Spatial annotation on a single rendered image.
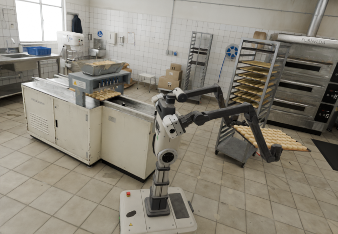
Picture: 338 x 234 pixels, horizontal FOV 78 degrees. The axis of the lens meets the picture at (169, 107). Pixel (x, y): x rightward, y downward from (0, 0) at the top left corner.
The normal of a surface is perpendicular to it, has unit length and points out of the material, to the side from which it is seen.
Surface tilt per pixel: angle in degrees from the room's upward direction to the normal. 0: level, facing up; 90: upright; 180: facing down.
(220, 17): 90
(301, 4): 90
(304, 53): 90
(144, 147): 90
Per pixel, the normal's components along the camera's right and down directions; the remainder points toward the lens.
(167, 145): 0.21, 0.54
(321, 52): -0.30, 0.29
